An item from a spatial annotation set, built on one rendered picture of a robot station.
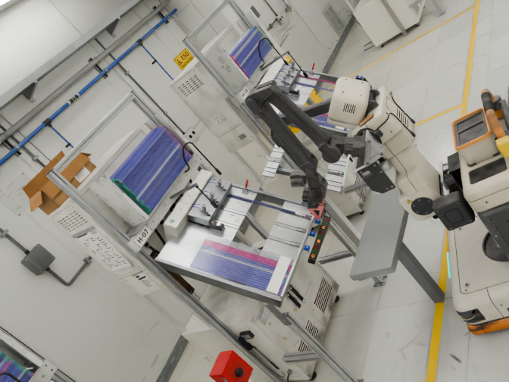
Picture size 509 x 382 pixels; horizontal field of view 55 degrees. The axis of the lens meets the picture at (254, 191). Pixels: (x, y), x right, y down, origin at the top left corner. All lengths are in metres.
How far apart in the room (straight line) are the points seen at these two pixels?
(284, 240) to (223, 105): 1.35
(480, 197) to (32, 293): 3.04
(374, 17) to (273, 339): 5.00
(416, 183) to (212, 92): 1.90
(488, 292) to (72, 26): 4.06
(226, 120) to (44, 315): 1.95
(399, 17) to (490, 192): 5.00
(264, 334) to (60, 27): 3.34
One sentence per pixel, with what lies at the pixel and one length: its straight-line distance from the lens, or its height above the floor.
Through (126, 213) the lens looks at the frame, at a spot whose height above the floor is 1.47.
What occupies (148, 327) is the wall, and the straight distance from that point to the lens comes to 4.31.
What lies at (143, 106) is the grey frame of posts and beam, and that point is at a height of 1.79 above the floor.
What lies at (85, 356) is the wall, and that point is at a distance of 4.04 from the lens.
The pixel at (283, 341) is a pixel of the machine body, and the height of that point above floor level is 0.35.
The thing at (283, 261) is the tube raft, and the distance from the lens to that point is 2.62.
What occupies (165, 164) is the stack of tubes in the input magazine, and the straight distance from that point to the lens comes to 2.82.
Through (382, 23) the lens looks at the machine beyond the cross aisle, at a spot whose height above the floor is 0.29.
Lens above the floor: 2.00
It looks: 20 degrees down
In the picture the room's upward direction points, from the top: 43 degrees counter-clockwise
